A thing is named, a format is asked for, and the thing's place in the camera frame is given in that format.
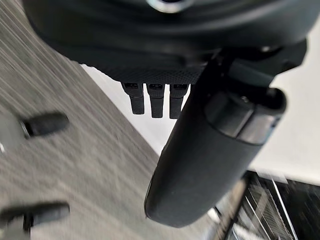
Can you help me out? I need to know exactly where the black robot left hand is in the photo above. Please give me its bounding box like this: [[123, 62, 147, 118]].
[[21, 0, 320, 229]]

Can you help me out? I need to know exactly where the wire dishwasher rack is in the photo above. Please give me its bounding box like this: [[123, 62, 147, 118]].
[[232, 172, 301, 240]]

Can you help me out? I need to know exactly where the dark robot foot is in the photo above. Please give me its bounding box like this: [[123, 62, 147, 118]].
[[20, 112, 70, 138], [0, 201, 71, 230]]

